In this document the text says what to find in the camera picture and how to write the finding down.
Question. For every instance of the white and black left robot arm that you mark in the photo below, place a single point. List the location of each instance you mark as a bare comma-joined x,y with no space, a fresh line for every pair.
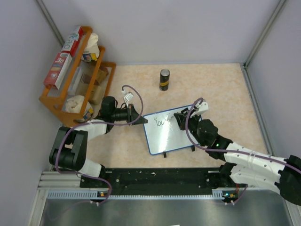
69,151

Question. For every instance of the white bag lower shelf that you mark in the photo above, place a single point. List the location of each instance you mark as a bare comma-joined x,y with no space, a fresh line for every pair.
74,105

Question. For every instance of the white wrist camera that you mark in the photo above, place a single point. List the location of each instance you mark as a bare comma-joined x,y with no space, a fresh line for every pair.
200,108
127,96

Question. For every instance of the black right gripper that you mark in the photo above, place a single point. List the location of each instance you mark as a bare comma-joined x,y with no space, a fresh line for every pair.
182,119

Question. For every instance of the blue framed whiteboard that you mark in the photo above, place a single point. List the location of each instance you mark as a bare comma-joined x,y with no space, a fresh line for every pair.
164,136

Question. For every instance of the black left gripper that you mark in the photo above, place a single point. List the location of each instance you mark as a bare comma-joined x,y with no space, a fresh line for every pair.
132,114

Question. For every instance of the black Schweppes can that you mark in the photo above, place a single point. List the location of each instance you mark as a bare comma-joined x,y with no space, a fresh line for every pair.
164,79

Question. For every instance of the brown wrapped soap block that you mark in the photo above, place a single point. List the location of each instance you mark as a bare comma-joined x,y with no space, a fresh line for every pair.
102,73

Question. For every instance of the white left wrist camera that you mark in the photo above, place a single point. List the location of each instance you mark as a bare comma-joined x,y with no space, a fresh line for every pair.
127,96

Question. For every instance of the red and white wrap box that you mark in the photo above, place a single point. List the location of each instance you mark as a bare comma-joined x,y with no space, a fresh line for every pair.
72,42

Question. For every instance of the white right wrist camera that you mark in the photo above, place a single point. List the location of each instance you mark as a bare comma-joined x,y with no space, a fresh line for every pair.
200,108

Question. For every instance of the red and white foil box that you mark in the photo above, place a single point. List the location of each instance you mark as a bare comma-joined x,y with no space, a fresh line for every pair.
58,70

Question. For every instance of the grey slotted cable duct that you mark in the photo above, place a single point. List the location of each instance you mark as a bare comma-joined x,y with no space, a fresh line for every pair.
96,195

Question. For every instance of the tan wrapped soap block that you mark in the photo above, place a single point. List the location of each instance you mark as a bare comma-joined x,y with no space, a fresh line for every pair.
96,95

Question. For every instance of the clear plastic sheet pack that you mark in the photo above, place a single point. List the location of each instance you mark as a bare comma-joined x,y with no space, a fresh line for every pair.
82,75

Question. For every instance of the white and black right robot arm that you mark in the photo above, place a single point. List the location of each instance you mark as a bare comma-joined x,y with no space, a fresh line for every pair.
242,165

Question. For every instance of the orange wooden shelf rack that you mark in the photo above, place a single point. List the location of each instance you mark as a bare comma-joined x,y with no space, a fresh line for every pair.
55,99

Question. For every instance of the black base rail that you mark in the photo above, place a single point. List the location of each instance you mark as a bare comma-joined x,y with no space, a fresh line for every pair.
165,181

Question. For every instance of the white bag with cartoon label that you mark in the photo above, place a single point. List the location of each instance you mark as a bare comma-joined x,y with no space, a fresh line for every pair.
91,51

